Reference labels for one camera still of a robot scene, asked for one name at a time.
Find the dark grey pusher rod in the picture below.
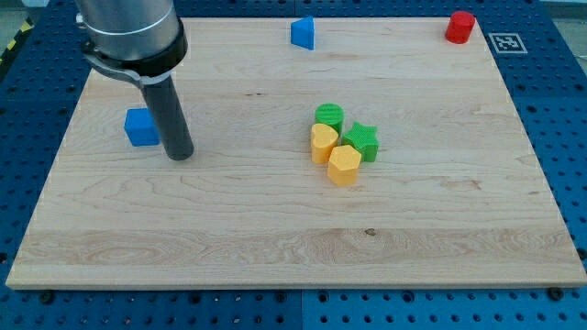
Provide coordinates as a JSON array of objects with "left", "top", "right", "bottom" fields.
[{"left": 140, "top": 76, "right": 194, "bottom": 160}]

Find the yellow hexagon block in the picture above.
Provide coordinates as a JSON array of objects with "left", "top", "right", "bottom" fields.
[{"left": 327, "top": 145, "right": 361, "bottom": 186}]

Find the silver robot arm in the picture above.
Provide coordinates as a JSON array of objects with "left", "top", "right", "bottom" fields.
[{"left": 75, "top": 0, "right": 194, "bottom": 160}]

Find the green star block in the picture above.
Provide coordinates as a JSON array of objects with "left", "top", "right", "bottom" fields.
[{"left": 341, "top": 121, "right": 380, "bottom": 162}]

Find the blue cube block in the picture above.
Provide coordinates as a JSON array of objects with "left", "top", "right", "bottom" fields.
[{"left": 124, "top": 108, "right": 160, "bottom": 147}]

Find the blue triangle block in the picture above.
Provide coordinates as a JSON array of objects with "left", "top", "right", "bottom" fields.
[{"left": 290, "top": 16, "right": 316, "bottom": 50}]

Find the yellow heart block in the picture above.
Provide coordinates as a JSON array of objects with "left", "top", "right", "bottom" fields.
[{"left": 310, "top": 123, "right": 338, "bottom": 164}]

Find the green cylinder block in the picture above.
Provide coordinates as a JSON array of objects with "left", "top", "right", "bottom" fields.
[{"left": 315, "top": 103, "right": 344, "bottom": 134}]

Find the wooden board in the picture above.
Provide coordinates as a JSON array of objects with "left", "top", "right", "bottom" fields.
[{"left": 6, "top": 17, "right": 586, "bottom": 290}]

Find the red cylinder block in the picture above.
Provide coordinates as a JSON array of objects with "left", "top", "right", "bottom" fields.
[{"left": 445, "top": 10, "right": 476, "bottom": 44}]

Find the white fiducial marker tag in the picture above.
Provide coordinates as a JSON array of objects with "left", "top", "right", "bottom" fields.
[{"left": 488, "top": 32, "right": 527, "bottom": 54}]

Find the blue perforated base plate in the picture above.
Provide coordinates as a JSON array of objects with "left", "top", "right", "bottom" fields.
[{"left": 1, "top": 0, "right": 586, "bottom": 329}]

